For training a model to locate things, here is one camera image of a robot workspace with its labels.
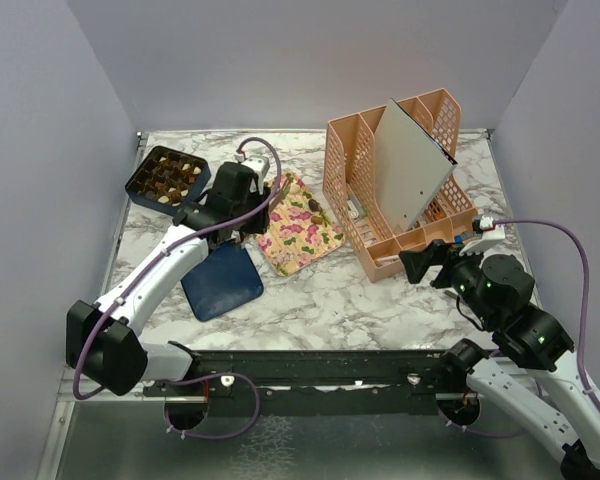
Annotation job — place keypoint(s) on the peach plastic desk organizer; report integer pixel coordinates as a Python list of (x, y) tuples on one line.
[(349, 184)]

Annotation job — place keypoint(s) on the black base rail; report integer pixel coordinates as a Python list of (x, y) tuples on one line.
[(317, 383)]

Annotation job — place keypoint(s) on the floral serving tray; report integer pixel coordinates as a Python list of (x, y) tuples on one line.
[(292, 241)]

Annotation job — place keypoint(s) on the blue box lid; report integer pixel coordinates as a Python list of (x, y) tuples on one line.
[(224, 281)]

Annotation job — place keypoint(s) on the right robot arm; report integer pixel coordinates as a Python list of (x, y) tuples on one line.
[(498, 291)]

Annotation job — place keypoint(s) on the glue stick with yellow cap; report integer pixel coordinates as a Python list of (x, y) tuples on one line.
[(386, 259)]

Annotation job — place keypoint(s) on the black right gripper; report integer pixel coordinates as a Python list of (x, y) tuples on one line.
[(417, 261)]

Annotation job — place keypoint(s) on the grey board in organizer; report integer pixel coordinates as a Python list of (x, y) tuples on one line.
[(410, 167)]

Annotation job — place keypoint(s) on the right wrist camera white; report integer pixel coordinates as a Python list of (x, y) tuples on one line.
[(487, 234)]

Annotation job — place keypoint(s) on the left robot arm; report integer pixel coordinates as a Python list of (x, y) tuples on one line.
[(103, 344)]

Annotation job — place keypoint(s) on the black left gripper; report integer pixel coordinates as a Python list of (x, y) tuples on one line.
[(259, 222)]

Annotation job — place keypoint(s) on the blue chocolate box with insert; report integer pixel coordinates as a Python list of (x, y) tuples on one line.
[(150, 170)]

